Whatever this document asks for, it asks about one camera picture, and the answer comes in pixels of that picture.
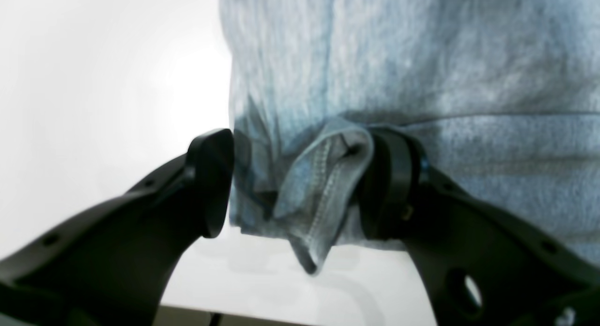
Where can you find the grey T-shirt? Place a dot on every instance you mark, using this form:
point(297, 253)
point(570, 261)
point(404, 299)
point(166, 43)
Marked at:
point(502, 94)

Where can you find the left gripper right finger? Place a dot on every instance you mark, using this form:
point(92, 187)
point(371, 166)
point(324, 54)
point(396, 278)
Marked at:
point(480, 265)

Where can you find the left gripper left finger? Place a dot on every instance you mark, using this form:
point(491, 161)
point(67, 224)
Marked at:
point(110, 264)

